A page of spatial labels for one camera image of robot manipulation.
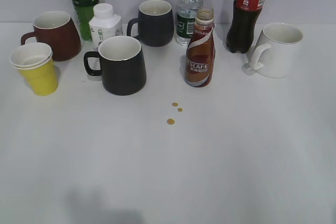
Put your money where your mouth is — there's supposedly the dark blue ceramic mug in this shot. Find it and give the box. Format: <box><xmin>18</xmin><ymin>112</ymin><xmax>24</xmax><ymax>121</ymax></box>
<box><xmin>127</xmin><ymin>0</ymin><xmax>174</xmax><ymax>47</ymax></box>

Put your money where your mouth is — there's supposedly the white ceramic mug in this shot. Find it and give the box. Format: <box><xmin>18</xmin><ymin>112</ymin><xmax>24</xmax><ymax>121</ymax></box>
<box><xmin>242</xmin><ymin>23</ymin><xmax>303</xmax><ymax>79</ymax></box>

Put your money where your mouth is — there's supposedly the small white milk bottle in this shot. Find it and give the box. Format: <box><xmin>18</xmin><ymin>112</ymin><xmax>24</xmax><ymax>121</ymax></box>
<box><xmin>89</xmin><ymin>3</ymin><xmax>123</xmax><ymax>49</ymax></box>

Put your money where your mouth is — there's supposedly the clear water bottle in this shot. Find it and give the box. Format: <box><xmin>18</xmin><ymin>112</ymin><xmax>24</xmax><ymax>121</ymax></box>
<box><xmin>175</xmin><ymin>0</ymin><xmax>203</xmax><ymax>46</ymax></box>

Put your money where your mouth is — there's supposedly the Nescafe coffee bottle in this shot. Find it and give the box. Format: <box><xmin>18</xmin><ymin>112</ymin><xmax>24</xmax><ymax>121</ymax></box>
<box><xmin>184</xmin><ymin>7</ymin><xmax>215</xmax><ymax>88</ymax></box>

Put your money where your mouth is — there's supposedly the black ceramic mug front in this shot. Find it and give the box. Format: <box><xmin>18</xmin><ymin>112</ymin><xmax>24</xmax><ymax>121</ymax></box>
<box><xmin>83</xmin><ymin>36</ymin><xmax>146</xmax><ymax>95</ymax></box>

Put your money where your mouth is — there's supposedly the coffee drop spill lower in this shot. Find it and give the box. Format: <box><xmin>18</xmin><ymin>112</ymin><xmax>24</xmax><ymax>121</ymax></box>
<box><xmin>166</xmin><ymin>119</ymin><xmax>175</xmax><ymax>125</ymax></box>

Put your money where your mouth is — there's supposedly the dark red ceramic mug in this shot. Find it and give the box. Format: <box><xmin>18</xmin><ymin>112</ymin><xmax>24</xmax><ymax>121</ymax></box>
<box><xmin>20</xmin><ymin>11</ymin><xmax>81</xmax><ymax>62</ymax></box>

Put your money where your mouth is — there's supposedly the cola bottle red label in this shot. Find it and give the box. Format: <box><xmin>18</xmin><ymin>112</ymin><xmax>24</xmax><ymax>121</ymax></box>
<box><xmin>226</xmin><ymin>0</ymin><xmax>265</xmax><ymax>54</ymax></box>

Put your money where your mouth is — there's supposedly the yellow paper cup stack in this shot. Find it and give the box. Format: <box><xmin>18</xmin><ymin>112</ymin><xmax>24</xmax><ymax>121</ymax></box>
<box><xmin>9</xmin><ymin>42</ymin><xmax>58</xmax><ymax>96</ymax></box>

